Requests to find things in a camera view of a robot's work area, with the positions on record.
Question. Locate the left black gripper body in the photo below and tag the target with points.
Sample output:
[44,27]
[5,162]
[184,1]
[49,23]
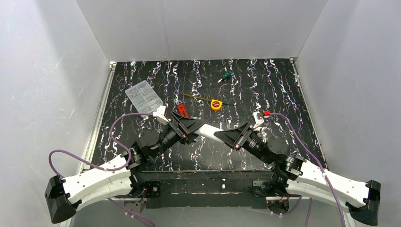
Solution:
[178,126]

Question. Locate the yellow tape measure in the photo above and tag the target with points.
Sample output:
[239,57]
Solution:
[215,104]

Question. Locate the red adjustable wrench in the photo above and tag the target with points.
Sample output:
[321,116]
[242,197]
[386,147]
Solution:
[181,109]

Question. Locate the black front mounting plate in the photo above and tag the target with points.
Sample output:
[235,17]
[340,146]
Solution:
[227,188]

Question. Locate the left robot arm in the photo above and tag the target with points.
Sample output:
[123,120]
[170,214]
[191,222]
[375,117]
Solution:
[67,195]

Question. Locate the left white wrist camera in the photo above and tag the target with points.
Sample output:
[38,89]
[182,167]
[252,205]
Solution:
[160,115]

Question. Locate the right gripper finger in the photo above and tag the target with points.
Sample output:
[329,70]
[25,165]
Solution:
[240,130]
[230,139]

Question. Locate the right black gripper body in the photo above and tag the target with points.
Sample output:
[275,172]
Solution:
[243,136]

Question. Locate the clear plastic screw box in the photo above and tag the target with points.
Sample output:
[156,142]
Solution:
[143,97]

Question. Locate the green handled screwdriver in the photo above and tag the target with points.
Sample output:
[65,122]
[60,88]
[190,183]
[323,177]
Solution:
[225,76]

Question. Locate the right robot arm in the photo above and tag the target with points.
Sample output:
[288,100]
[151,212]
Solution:
[296,175]

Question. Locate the white remote control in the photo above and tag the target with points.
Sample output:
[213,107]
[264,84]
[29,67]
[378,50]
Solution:
[208,131]

